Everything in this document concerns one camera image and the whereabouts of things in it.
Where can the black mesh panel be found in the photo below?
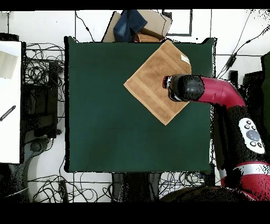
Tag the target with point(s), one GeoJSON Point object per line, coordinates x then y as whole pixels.
{"type": "Point", "coordinates": [253, 84]}

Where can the beige box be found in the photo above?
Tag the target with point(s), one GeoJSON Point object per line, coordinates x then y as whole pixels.
{"type": "Point", "coordinates": [7, 65]}

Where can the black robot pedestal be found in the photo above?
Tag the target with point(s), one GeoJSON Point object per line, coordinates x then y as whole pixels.
{"type": "Point", "coordinates": [137, 186]}

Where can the orange-brown terry towel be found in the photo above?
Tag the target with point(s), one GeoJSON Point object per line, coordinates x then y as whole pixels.
{"type": "Point", "coordinates": [151, 84]}

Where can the black upright bar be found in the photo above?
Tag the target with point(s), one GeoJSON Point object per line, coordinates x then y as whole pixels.
{"type": "Point", "coordinates": [233, 77]}

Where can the black equipment rack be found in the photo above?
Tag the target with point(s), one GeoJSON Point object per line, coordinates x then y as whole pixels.
{"type": "Point", "coordinates": [40, 118]}

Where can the black striped strip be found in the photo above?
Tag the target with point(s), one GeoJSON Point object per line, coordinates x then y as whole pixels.
{"type": "Point", "coordinates": [8, 113]}

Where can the cardboard box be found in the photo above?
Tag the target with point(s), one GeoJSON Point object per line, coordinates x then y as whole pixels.
{"type": "Point", "coordinates": [157, 21]}

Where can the grey chair base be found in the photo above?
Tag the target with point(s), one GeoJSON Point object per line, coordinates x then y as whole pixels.
{"type": "Point", "coordinates": [35, 146]}

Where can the black power strip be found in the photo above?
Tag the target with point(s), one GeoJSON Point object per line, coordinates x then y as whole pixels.
{"type": "Point", "coordinates": [64, 190]}

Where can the blue jeans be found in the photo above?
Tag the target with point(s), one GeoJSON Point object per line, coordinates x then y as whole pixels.
{"type": "Point", "coordinates": [128, 23]}

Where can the white table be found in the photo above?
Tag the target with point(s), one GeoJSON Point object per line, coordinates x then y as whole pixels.
{"type": "Point", "coordinates": [10, 131]}

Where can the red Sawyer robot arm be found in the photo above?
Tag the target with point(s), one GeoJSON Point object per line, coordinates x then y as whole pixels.
{"type": "Point", "coordinates": [221, 93]}

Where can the dark green table cloth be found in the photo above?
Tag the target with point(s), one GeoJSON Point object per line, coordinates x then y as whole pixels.
{"type": "Point", "coordinates": [105, 116]}

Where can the dark green fabric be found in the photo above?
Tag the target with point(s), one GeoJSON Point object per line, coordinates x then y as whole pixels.
{"type": "Point", "coordinates": [266, 84]}

